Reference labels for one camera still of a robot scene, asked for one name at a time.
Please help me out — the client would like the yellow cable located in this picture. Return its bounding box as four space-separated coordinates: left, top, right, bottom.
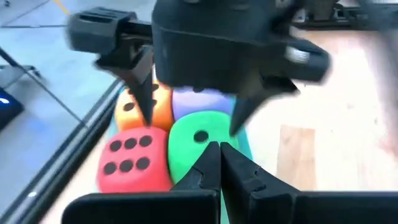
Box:
53 0 70 16

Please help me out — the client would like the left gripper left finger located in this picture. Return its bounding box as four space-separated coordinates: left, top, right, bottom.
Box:
171 142 222 192

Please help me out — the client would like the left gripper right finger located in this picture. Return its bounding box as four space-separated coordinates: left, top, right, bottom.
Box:
221 142 299 224

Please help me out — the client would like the green foam die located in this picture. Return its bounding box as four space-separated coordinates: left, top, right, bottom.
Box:
167 111 240 185

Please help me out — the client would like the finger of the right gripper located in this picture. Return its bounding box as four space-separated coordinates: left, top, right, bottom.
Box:
95 43 155 127
229 73 300 136

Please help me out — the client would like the red foam die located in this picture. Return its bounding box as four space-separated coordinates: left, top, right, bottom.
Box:
96 126 174 194

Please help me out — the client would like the purple foam die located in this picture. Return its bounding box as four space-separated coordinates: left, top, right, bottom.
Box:
172 86 237 122

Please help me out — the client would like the teal translucent plastic bin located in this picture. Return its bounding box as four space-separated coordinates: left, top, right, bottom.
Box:
96 83 253 224

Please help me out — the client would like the dark box with blue light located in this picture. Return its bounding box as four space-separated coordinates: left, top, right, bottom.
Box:
0 88 25 131

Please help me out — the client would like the orange foam die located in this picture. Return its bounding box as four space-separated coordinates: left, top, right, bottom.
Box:
114 79 174 131

